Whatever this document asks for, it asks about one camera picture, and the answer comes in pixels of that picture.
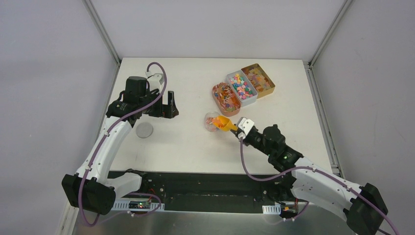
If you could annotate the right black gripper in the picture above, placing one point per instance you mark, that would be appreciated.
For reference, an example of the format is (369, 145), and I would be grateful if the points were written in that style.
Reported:
(245, 139)

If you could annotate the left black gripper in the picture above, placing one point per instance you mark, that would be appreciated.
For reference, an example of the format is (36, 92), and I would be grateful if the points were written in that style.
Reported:
(161, 109)

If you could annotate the yellow plastic scoop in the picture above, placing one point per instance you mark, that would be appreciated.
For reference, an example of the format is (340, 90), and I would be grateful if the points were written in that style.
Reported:
(223, 123)

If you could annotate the clear plastic jar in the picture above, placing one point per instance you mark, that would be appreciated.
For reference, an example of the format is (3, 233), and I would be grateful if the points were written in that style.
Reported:
(209, 121)

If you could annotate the orange tray of lollipops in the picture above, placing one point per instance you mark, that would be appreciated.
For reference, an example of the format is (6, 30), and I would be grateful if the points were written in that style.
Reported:
(225, 99)

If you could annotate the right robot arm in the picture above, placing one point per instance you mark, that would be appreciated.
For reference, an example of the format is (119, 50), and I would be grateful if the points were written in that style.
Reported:
(361, 207)

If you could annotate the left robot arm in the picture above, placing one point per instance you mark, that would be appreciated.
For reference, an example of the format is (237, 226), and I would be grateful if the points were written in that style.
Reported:
(90, 187)

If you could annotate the white tray of star candies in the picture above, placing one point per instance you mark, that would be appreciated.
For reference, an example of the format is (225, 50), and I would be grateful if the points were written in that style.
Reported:
(242, 87)

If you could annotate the clear jar lid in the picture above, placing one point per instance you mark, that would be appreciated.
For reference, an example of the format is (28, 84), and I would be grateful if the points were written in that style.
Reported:
(144, 130)

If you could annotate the gold tray of gummies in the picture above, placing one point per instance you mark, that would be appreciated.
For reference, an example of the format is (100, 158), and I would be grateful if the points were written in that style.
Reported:
(259, 79)

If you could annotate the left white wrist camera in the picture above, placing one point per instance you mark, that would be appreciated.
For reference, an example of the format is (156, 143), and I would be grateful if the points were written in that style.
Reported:
(156, 81)

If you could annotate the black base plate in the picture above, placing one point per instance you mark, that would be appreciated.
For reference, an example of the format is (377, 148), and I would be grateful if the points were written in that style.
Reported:
(201, 192)

